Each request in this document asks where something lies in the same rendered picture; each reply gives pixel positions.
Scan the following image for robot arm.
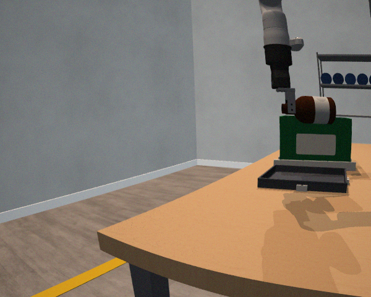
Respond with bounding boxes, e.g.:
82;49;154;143
259;0;288;30

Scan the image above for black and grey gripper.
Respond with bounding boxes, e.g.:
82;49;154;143
263;27;304;113

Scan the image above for brown bottle with white label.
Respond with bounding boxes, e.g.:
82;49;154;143
281;96;336;124

